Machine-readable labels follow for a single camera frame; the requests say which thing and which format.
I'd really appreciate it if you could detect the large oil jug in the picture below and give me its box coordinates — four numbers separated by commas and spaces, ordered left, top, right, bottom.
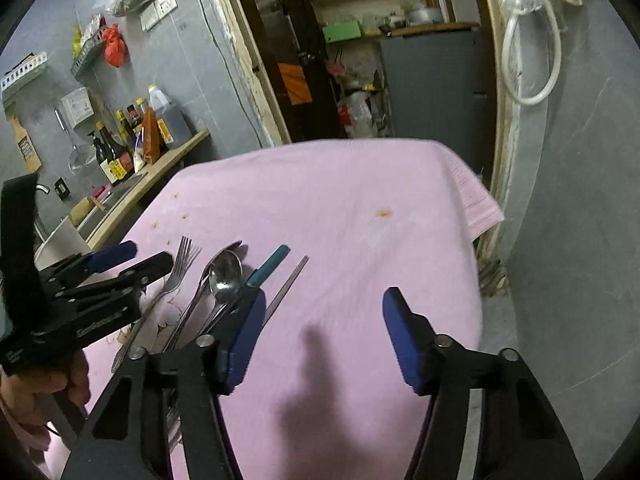
146, 83, 193, 150

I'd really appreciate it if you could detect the wooden kitchen counter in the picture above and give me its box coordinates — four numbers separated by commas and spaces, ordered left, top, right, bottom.
86, 129, 210, 249

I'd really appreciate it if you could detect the grey cabinet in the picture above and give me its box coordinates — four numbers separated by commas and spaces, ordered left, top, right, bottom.
380, 28, 496, 174

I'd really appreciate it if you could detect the dark soy sauce bottle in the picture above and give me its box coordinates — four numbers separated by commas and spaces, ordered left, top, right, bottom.
96, 122, 134, 181

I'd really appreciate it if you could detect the chrome sink faucet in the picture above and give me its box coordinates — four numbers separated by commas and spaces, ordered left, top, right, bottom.
31, 183, 52, 244

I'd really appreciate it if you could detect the white wall socket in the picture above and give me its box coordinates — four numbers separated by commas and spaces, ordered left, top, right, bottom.
140, 0, 178, 32

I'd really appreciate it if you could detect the red plastic bag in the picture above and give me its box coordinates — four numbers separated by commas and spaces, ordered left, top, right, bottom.
102, 24, 127, 68

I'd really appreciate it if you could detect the brown sauce pouch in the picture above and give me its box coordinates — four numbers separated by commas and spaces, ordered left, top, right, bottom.
142, 107, 160, 165

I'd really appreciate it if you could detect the white wall rack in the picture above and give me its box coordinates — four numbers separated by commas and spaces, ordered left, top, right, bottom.
1, 51, 48, 103

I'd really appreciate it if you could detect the silver fork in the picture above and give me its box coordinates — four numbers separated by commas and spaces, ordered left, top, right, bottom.
111, 236, 201, 373

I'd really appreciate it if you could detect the teal-tipped black chopstick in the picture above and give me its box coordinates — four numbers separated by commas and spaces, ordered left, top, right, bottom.
246, 245, 291, 288

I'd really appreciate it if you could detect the wire strainer ladle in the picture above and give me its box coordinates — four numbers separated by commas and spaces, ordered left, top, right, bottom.
54, 110, 96, 177

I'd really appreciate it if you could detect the pink floral table cloth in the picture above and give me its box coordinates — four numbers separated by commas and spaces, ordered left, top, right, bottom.
44, 138, 507, 480

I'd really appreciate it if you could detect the silver table knife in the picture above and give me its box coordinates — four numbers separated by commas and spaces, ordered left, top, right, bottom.
162, 240, 242, 352

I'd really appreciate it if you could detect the white wall box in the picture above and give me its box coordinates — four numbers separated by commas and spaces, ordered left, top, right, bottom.
61, 87, 94, 128

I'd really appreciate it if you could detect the silver spoon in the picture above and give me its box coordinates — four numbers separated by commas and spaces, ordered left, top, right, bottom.
198, 244, 243, 336

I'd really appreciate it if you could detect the person's left hand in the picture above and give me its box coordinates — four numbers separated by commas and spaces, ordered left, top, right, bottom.
1, 350, 91, 452

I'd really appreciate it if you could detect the white hose loop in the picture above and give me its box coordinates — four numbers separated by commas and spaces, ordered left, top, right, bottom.
499, 0, 563, 108

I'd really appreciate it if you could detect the green box on shelf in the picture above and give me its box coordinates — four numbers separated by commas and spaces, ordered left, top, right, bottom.
322, 21, 362, 44

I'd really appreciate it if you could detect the wooden paddle board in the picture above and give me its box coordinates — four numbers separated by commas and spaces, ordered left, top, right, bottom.
9, 115, 42, 174

